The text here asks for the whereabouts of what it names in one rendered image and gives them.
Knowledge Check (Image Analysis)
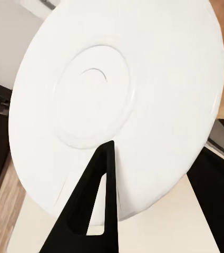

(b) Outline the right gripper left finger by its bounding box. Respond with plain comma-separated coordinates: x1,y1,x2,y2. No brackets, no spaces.
39,140,119,253

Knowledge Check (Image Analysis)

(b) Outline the saucer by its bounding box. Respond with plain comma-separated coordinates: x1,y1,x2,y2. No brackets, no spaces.
8,0,224,226

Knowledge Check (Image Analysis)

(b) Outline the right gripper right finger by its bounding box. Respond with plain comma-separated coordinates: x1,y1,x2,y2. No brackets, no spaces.
187,146,224,253

